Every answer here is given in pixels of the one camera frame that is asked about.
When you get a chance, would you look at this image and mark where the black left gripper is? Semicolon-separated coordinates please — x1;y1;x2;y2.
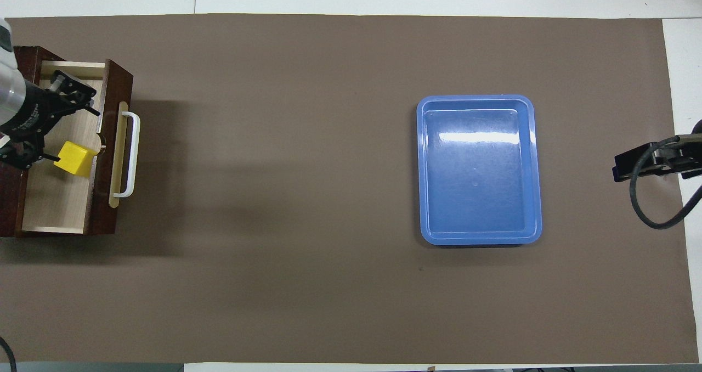
0;69;102;171

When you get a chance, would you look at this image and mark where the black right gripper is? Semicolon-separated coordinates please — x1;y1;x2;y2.
613;120;702;184

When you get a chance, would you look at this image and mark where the yellow cube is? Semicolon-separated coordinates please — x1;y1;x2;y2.
53;140;95;177

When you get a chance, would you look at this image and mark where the white drawer handle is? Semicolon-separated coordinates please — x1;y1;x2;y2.
112;111;141;198

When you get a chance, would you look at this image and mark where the dark wooden drawer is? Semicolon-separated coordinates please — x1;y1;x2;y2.
21;59;141;236

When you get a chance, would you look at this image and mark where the dark wooden drawer cabinet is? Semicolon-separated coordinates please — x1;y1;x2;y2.
0;46;61;239

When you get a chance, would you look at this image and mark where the blue plastic tray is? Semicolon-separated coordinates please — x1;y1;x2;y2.
416;94;544;246

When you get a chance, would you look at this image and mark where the brown paper table mat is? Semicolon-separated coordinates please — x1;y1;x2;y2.
0;13;700;364

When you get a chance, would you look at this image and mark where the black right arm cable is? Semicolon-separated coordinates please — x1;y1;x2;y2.
630;133;702;230

